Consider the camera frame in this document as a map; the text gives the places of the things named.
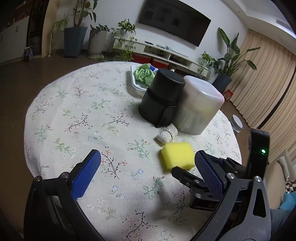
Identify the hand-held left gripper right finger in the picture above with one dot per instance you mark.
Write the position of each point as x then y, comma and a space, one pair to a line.
208, 173

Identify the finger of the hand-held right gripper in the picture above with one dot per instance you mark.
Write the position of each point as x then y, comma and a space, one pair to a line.
187, 177
233, 165

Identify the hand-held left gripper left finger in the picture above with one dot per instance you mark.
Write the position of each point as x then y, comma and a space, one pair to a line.
86, 173

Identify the yellow rectangular sponge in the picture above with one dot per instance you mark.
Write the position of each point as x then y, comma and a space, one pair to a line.
177, 155

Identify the white knit cloth roll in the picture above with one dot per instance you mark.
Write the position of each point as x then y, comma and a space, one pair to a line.
166, 134

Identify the translucent plastic container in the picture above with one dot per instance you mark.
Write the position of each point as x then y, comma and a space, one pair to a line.
198, 104

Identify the white plastic tray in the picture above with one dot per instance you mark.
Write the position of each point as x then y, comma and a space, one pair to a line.
138, 87

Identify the green cloth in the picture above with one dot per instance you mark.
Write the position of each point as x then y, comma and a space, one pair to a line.
143, 74

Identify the grey cylinder white lid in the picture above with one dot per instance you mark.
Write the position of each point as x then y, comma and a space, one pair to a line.
237, 122

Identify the beige sofa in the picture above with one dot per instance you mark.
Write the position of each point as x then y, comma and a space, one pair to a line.
277, 176

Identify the red cardboard box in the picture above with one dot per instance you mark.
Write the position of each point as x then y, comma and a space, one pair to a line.
228, 95

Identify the floral tablecloth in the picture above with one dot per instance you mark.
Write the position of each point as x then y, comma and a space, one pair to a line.
92, 115

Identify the beige curtain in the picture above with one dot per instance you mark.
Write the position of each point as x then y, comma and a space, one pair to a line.
266, 81

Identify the blue cushion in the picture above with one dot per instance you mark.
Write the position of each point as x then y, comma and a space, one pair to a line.
288, 200

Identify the person's leg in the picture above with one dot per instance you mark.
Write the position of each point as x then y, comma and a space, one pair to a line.
281, 224

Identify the black cylindrical container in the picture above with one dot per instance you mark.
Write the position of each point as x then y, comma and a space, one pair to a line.
161, 92

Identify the tall broad-leaf plant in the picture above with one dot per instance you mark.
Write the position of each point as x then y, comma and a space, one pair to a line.
233, 58

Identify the trailing green plant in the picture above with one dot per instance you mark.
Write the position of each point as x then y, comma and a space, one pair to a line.
208, 62

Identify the blue cloth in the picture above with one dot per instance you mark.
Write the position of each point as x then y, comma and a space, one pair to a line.
153, 68

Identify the red storage box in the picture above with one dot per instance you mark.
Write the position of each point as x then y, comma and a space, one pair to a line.
160, 63
141, 59

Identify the white ribbed planter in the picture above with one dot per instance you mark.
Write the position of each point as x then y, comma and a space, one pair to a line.
97, 44

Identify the blue square planter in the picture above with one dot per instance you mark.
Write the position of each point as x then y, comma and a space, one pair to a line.
75, 41

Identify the dark blue box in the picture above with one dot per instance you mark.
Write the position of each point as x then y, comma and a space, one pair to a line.
29, 53

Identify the white pole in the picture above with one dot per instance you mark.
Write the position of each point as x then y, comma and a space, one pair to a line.
49, 45

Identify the white television cabinet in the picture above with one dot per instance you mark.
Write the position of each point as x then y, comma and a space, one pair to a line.
138, 47

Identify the small bushy plant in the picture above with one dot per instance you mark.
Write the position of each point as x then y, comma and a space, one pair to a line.
100, 28

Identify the trailing vine plant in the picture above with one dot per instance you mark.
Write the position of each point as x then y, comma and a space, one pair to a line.
124, 30

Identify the grassy green plant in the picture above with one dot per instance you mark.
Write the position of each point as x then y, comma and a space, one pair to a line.
60, 23

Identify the tall leafy plant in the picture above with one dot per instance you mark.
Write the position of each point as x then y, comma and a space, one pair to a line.
82, 11

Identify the wall-mounted television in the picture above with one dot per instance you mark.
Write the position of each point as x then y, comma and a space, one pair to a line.
173, 18

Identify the white wall cabinets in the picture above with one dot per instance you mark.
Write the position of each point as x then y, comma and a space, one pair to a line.
11, 41

